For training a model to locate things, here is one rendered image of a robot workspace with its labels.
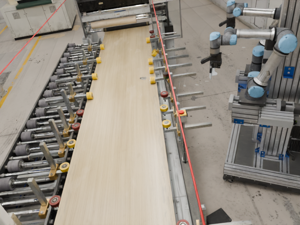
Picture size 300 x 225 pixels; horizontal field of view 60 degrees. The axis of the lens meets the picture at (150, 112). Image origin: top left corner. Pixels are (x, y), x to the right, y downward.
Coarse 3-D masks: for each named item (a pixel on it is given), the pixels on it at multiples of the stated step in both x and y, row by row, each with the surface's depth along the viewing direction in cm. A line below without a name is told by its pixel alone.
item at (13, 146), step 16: (80, 48) 470; (48, 80) 354; (32, 144) 283; (48, 144) 264; (32, 160) 265; (64, 160) 224; (48, 192) 229; (16, 208) 206; (32, 208) 204; (48, 224) 180
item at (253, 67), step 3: (252, 63) 260; (255, 63) 256; (258, 63) 255; (261, 63) 255; (252, 66) 261; (255, 66) 257; (258, 66) 256; (261, 66) 257; (249, 69) 265; (252, 69) 261; (255, 69) 258; (258, 69) 257
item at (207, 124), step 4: (196, 124) 241; (200, 124) 241; (204, 124) 240; (208, 124) 239; (168, 128) 242; (172, 128) 241; (176, 128) 241; (188, 128) 241; (192, 128) 241; (196, 128) 241
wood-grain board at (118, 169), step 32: (128, 32) 450; (96, 64) 360; (128, 64) 347; (96, 96) 291; (128, 96) 282; (96, 128) 245; (128, 128) 238; (160, 128) 232; (96, 160) 211; (128, 160) 206; (160, 160) 202; (64, 192) 189; (96, 192) 185; (128, 192) 181; (160, 192) 178; (64, 224) 168; (96, 224) 165; (128, 224) 162; (160, 224) 159
